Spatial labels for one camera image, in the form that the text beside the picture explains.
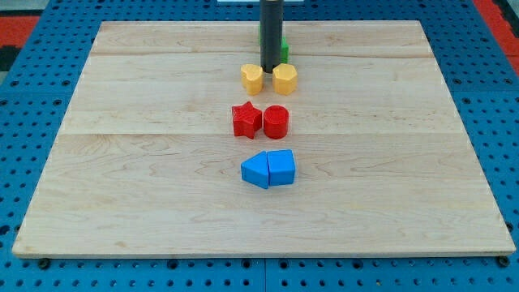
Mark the yellow hexagon block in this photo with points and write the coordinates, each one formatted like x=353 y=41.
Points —
x=284 y=78

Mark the red star block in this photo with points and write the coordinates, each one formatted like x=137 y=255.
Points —
x=247 y=120

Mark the red cylinder block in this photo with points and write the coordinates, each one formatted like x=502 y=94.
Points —
x=276 y=120

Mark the green block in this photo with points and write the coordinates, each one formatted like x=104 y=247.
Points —
x=284 y=51

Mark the blue cube block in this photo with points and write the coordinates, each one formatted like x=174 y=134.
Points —
x=281 y=167

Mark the wooden board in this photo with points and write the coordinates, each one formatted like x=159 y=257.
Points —
x=146 y=165

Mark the blue triangle block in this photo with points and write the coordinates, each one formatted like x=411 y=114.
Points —
x=254 y=170

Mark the yellow heart block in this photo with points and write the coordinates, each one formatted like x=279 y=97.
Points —
x=252 y=78

